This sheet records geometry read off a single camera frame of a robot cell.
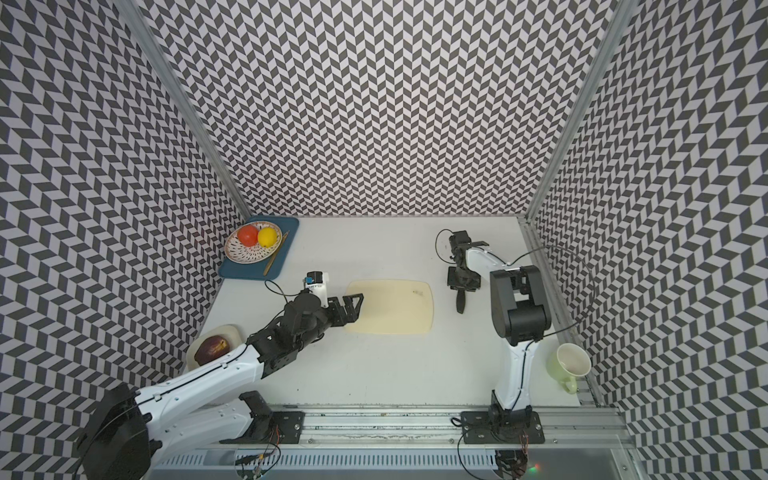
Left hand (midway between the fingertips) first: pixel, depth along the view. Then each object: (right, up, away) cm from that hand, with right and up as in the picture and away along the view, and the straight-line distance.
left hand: (351, 300), depth 80 cm
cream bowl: (-38, -11, +9) cm, 41 cm away
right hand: (+34, 0, +18) cm, 39 cm away
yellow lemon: (-34, +18, +26) cm, 46 cm away
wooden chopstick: (-31, +12, +25) cm, 41 cm away
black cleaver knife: (+33, -3, +16) cm, 37 cm away
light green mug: (+58, -16, -2) cm, 60 cm away
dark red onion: (-38, -13, -1) cm, 40 cm away
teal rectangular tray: (-36, +6, +22) cm, 43 cm away
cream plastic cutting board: (+11, -4, +9) cm, 15 cm away
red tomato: (-42, +18, +28) cm, 54 cm away
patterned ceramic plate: (-46, +12, +28) cm, 55 cm away
